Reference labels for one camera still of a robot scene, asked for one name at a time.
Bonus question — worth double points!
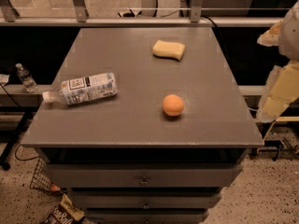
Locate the orange fruit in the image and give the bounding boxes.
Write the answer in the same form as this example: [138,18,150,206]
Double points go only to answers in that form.
[163,94,185,117]

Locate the black floor cable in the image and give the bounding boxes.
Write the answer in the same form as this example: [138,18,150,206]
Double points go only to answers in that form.
[14,144,40,162]

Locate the snack chip bag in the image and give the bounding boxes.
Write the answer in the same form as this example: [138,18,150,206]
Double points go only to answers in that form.
[40,194,84,224]

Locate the black table leg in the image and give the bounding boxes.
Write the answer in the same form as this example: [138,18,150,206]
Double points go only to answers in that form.
[0,112,33,171]

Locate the metal railing frame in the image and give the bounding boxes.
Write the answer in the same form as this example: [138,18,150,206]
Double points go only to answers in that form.
[1,0,298,27]

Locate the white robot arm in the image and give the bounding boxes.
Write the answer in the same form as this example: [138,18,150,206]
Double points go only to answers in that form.
[256,2,299,122]

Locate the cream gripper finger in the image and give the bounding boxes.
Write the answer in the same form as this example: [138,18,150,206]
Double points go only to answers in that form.
[256,60,299,122]
[257,21,282,47]

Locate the small clear water bottle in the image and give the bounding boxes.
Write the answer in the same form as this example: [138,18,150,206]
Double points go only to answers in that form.
[15,63,38,93]

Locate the large clear labelled plastic bottle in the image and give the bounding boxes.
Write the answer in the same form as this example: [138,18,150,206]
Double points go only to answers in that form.
[42,73,119,105]

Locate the yellow sponge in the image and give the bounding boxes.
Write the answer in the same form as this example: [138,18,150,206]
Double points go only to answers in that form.
[152,40,186,61]

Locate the grey drawer cabinet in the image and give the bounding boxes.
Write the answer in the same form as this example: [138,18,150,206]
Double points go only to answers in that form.
[22,28,263,224]

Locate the wire mesh basket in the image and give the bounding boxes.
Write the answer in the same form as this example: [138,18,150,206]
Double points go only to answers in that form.
[30,158,62,195]

